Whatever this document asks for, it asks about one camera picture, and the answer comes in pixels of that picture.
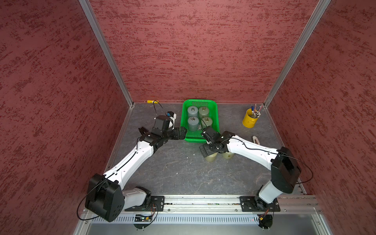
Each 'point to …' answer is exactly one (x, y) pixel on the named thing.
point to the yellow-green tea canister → (227, 155)
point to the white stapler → (254, 138)
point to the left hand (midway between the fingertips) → (179, 133)
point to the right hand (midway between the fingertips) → (210, 150)
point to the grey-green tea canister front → (193, 123)
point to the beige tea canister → (211, 157)
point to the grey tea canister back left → (192, 111)
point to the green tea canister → (207, 122)
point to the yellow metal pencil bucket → (248, 121)
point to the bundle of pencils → (255, 113)
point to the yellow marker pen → (151, 101)
